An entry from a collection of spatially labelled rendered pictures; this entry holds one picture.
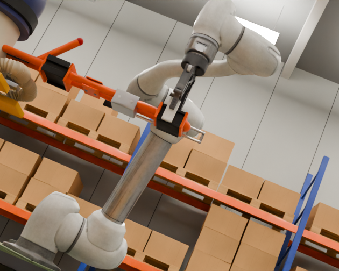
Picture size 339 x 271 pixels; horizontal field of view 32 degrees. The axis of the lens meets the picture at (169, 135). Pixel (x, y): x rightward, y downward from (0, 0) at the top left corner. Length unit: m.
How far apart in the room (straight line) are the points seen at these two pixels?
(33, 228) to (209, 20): 1.05
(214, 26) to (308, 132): 9.29
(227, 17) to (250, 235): 7.32
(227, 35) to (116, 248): 1.00
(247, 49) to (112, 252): 1.00
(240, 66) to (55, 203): 0.92
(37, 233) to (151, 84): 0.70
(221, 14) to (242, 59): 0.15
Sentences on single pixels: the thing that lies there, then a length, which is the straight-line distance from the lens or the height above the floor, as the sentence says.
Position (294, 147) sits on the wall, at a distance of 10.81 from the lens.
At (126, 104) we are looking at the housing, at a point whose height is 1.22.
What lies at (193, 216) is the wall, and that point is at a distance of 10.21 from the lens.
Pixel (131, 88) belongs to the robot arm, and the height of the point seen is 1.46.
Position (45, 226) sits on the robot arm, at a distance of 2.28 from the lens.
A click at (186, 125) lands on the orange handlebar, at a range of 1.62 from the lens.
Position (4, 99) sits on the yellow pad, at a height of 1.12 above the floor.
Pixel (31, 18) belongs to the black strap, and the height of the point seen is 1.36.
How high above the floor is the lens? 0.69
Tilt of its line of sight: 18 degrees up
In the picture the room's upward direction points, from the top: 25 degrees clockwise
